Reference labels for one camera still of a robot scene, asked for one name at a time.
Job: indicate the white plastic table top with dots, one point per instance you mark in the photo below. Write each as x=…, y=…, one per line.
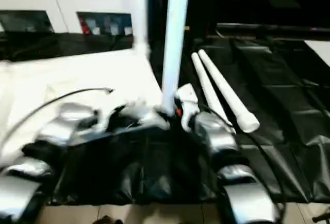
x=77, y=71

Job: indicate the black plastic mat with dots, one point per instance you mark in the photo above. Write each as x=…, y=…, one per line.
x=167, y=167

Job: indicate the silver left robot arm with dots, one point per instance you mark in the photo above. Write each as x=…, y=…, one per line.
x=62, y=126

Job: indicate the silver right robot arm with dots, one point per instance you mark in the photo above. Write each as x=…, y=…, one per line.
x=221, y=136

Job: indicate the black metal stand frame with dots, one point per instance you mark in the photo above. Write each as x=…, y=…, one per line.
x=321, y=218

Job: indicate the white cabinet with glass doors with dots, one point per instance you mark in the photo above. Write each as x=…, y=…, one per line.
x=64, y=2

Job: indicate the white plastic table leg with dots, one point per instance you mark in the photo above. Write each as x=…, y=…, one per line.
x=140, y=15
x=206, y=84
x=232, y=97
x=175, y=40

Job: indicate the white flat board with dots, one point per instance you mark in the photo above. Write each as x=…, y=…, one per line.
x=319, y=51

